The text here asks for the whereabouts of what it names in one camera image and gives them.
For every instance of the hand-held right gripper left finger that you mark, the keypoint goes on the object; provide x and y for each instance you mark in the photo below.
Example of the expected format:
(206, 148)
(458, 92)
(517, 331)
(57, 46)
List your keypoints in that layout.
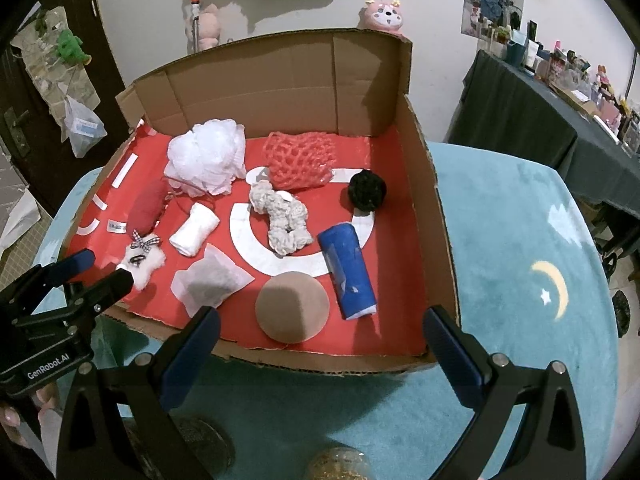
(192, 350)

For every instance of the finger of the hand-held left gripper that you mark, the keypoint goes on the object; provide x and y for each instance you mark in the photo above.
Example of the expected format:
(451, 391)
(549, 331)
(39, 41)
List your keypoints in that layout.
(75, 262)
(117, 282)

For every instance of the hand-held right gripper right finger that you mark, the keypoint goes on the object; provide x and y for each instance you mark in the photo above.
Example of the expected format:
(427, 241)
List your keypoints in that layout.
(450, 350)

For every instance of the small white plush charm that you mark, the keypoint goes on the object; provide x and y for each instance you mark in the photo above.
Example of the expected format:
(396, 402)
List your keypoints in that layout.
(145, 260)

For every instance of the white sachet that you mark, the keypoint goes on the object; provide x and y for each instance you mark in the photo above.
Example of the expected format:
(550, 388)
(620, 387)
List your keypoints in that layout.
(210, 280)

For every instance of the red plush pouch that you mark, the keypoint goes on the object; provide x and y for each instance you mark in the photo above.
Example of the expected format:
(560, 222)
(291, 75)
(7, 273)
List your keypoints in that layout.
(147, 207)

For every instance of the white cotton roll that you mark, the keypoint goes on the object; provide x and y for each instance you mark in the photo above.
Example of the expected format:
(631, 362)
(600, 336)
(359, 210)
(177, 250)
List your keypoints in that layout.
(192, 230)

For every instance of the round beige puff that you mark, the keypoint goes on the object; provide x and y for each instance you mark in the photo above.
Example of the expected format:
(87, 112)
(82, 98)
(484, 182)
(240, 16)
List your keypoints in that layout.
(292, 307)

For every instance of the blue packet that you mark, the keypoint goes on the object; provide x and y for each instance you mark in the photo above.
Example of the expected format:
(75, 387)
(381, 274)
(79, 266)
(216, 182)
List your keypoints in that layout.
(347, 270)

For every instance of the white mesh bath loofah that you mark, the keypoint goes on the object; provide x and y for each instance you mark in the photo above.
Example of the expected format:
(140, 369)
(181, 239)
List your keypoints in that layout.
(205, 155)

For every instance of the cream crochet scrunchie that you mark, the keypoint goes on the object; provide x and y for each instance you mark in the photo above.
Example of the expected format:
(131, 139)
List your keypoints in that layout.
(280, 220)

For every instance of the black yarn ball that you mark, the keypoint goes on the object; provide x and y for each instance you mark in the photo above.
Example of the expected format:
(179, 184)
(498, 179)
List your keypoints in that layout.
(367, 190)

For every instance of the coral foam net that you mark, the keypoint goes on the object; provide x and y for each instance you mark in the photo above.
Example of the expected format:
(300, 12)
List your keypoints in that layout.
(300, 160)

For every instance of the cardboard box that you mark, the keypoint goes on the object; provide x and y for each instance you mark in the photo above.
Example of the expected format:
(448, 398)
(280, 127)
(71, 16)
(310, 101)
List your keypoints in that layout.
(300, 80)

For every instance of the person's left hand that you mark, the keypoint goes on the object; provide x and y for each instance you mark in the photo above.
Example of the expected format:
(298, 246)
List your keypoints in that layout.
(7, 420)

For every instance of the crumpled white paper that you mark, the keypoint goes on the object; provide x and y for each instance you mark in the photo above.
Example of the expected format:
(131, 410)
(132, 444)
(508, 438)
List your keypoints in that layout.
(17, 220)

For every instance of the dark wooden door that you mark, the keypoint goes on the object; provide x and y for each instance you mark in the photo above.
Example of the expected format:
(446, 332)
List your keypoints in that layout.
(35, 180)

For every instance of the dark round object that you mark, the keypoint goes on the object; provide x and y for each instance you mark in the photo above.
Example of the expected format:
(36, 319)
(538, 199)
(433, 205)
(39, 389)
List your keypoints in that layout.
(202, 442)

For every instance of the clear plastic bag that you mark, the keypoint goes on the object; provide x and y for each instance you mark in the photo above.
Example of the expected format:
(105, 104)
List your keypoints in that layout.
(85, 130)

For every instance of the glass jar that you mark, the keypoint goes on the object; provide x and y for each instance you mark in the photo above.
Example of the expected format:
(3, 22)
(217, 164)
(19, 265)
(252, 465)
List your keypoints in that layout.
(340, 467)

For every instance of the green frog plush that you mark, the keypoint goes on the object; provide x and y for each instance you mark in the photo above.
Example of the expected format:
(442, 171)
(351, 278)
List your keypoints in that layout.
(70, 45)

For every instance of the desk with dark cloth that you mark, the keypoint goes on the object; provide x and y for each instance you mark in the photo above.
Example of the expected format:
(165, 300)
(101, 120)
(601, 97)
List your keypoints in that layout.
(520, 110)

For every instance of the pink pig plush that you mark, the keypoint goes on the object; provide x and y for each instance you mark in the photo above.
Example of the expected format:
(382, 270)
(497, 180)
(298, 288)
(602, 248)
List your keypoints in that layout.
(207, 22)

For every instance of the silver stick orange cap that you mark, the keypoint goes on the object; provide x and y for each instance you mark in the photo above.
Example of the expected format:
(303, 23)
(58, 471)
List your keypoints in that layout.
(195, 15)

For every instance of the row of desk trinkets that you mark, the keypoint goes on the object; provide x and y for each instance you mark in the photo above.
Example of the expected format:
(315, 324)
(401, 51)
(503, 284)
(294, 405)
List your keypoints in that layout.
(575, 70)

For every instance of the pink deer plush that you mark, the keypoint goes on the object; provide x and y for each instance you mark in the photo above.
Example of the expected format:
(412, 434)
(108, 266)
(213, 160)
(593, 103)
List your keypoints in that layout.
(384, 15)

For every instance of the hanging wall organizer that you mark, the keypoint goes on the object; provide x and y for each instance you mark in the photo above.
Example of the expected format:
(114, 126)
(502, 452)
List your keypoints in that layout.
(45, 70)

